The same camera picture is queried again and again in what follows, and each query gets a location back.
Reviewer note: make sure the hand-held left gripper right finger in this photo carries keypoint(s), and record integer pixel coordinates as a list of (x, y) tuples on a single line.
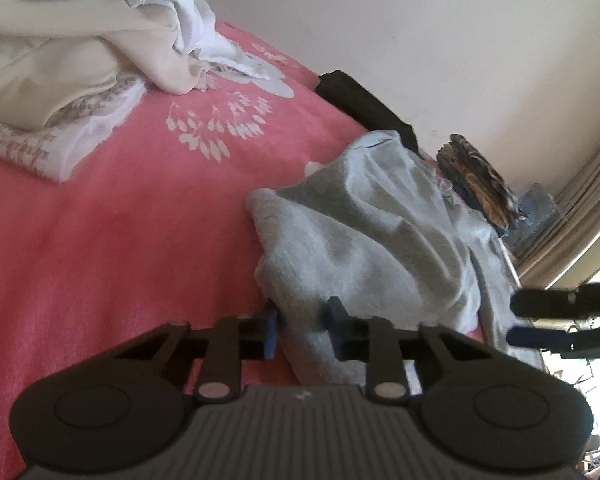
[(336, 327)]

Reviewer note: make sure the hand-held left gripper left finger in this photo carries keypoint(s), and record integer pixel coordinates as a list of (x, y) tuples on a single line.
[(269, 332)]

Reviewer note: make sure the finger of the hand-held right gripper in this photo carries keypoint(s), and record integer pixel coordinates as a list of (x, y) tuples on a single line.
[(535, 338), (540, 302)]

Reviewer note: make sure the tan folded garment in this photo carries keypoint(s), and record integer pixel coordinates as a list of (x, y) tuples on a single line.
[(475, 187)]

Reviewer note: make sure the plaid folded shirt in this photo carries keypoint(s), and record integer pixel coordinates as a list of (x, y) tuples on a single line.
[(472, 152)]

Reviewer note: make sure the pink floral blanket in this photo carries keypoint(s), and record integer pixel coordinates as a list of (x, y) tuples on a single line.
[(130, 240)]

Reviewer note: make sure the black folded garment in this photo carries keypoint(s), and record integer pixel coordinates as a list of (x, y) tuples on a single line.
[(360, 100)]

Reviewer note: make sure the checked white cloth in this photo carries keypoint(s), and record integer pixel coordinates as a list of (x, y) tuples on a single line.
[(40, 145)]

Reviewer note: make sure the beige garment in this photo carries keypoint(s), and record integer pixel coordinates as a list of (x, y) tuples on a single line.
[(80, 60)]

